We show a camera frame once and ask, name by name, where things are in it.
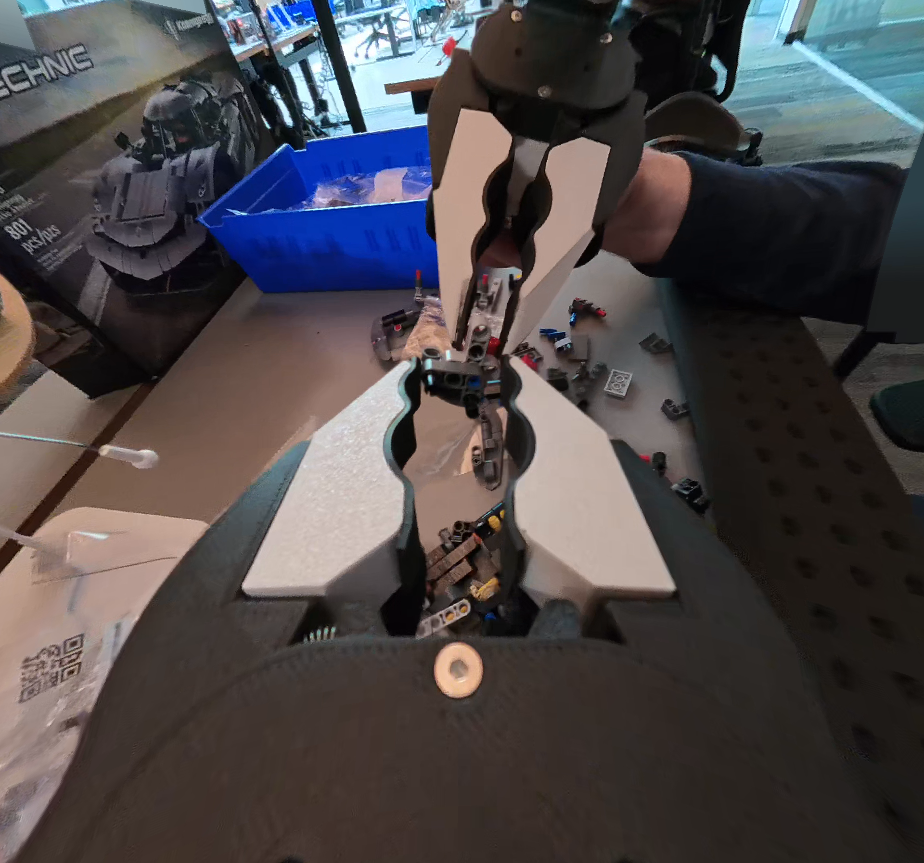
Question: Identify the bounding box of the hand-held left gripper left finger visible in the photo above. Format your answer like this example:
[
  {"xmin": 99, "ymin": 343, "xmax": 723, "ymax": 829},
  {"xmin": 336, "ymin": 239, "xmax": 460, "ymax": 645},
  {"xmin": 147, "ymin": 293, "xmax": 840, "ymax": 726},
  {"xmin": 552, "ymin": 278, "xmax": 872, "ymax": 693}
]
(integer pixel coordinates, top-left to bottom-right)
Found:
[{"xmin": 241, "ymin": 358, "xmax": 428, "ymax": 637}]

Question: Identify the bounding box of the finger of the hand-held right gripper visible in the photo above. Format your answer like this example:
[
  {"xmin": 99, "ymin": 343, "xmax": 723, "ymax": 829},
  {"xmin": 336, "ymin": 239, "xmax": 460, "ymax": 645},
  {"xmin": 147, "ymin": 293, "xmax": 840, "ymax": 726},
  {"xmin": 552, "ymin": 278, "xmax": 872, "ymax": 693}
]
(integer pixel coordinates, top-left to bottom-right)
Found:
[
  {"xmin": 432, "ymin": 107, "xmax": 518, "ymax": 344},
  {"xmin": 504, "ymin": 136, "xmax": 612, "ymax": 353}
]

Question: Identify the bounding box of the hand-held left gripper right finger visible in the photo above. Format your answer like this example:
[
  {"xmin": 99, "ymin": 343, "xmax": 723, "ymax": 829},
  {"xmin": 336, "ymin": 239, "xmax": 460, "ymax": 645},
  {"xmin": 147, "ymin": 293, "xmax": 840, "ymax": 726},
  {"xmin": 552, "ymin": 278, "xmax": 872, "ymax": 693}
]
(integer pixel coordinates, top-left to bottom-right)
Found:
[{"xmin": 501, "ymin": 355, "xmax": 679, "ymax": 635}]

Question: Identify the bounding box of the grey and red lego assembly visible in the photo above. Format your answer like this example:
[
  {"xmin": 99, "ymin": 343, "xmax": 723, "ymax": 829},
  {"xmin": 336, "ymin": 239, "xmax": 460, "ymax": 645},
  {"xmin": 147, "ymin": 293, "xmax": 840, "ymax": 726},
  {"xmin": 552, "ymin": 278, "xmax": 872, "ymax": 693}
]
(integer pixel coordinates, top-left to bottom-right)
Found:
[{"xmin": 462, "ymin": 266, "xmax": 525, "ymax": 366}]

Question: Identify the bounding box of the small black lego beam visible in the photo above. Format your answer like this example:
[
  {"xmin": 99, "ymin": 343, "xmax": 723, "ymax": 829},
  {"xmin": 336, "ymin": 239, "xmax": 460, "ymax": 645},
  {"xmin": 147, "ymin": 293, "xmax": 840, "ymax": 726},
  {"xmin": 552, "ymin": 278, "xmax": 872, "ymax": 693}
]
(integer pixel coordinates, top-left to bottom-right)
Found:
[{"xmin": 419, "ymin": 347, "xmax": 506, "ymax": 417}]

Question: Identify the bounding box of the clear bag with white strip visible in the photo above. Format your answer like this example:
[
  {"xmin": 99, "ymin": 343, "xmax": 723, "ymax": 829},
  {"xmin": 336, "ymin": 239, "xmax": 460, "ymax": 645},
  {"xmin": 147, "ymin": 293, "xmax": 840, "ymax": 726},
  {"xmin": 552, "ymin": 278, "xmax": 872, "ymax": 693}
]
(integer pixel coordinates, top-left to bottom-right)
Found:
[{"xmin": 0, "ymin": 527, "xmax": 183, "ymax": 861}]

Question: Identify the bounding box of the bundle of clear lego bags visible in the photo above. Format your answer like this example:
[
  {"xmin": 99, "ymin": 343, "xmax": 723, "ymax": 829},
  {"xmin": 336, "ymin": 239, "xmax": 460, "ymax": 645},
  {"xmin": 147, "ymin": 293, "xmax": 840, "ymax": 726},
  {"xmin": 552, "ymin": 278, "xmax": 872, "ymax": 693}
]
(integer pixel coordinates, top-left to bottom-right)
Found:
[{"xmin": 266, "ymin": 165, "xmax": 436, "ymax": 215}]

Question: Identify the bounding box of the lego chassis with yellow connectors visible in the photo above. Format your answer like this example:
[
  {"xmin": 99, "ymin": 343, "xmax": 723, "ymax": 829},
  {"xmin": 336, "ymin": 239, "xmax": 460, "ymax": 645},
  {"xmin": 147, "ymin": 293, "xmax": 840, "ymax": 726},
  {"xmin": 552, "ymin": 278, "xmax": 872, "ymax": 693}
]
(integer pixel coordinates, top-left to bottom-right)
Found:
[{"xmin": 417, "ymin": 507, "xmax": 539, "ymax": 637}]

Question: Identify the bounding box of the pile of loose lego pieces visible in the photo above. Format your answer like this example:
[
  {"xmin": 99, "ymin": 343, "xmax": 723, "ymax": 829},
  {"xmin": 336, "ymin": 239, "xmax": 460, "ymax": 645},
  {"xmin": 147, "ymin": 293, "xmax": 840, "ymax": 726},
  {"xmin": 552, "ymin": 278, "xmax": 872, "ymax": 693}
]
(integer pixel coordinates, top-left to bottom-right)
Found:
[{"xmin": 370, "ymin": 267, "xmax": 713, "ymax": 515}]

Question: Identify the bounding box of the dark lego set box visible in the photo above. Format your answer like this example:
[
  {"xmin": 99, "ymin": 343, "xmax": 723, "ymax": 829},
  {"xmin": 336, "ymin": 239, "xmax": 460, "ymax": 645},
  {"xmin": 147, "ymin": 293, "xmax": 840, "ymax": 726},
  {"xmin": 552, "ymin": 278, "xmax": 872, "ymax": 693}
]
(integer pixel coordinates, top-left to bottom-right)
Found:
[{"xmin": 0, "ymin": 0, "xmax": 280, "ymax": 400}]

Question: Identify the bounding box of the person's right hand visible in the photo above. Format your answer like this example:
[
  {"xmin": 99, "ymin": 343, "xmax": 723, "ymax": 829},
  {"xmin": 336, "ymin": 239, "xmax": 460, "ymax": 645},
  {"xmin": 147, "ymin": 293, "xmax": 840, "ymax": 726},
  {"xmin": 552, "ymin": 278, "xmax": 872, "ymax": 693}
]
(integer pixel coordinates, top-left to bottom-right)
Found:
[{"xmin": 601, "ymin": 149, "xmax": 694, "ymax": 265}]

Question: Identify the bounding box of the wooden background table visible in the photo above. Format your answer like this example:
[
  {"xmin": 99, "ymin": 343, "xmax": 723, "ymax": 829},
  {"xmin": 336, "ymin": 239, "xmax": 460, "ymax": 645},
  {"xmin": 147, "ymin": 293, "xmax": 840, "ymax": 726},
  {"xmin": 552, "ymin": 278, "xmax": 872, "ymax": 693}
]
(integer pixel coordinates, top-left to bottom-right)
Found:
[{"xmin": 385, "ymin": 8, "xmax": 522, "ymax": 115}]

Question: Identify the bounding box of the black office chair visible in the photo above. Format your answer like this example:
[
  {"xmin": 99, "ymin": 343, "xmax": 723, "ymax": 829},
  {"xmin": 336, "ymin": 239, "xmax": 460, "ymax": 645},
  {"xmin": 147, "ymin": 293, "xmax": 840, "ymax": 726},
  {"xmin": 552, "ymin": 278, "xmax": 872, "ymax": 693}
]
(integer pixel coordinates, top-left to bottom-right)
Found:
[{"xmin": 627, "ymin": 0, "xmax": 785, "ymax": 165}]

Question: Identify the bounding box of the small clear bag with bits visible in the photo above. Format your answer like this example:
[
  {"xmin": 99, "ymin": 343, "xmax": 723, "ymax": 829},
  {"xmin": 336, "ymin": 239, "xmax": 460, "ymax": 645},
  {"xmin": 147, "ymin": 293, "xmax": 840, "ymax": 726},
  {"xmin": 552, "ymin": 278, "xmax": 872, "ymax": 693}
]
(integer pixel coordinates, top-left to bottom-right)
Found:
[{"xmin": 400, "ymin": 296, "xmax": 456, "ymax": 363}]

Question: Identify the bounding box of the blue plastic bin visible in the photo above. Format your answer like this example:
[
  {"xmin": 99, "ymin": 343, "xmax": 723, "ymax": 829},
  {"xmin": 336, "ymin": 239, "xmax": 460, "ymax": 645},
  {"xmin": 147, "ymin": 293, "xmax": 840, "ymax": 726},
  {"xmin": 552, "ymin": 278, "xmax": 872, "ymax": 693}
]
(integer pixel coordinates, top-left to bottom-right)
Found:
[{"xmin": 197, "ymin": 125, "xmax": 446, "ymax": 294}]

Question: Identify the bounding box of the white book stand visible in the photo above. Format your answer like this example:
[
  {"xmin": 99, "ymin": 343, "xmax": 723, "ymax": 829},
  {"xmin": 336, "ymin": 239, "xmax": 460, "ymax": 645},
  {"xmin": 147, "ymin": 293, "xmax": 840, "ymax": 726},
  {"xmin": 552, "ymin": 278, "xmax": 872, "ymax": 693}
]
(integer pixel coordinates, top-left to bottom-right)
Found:
[{"xmin": 0, "ymin": 275, "xmax": 212, "ymax": 635}]

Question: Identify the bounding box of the black perforated foam pad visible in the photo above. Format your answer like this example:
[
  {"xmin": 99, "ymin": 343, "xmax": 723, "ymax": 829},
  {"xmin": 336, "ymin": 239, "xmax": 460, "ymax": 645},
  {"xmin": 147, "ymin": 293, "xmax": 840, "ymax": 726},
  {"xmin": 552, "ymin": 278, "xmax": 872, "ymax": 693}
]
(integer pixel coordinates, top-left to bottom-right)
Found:
[{"xmin": 663, "ymin": 277, "xmax": 924, "ymax": 863}]

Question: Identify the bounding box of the dark chair seat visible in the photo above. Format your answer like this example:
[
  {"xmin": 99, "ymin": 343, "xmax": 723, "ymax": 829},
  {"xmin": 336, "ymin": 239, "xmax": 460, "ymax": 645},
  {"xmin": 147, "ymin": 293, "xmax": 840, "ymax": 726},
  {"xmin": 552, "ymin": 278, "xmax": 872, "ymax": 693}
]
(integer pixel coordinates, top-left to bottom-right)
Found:
[{"xmin": 832, "ymin": 329, "xmax": 924, "ymax": 454}]

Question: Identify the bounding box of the black post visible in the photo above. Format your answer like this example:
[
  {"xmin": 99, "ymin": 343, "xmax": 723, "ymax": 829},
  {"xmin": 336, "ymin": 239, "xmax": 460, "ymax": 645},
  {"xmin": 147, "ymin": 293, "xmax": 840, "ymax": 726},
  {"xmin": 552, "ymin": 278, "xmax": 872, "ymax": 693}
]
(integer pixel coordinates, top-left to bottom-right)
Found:
[{"xmin": 291, "ymin": 0, "xmax": 368, "ymax": 137}]

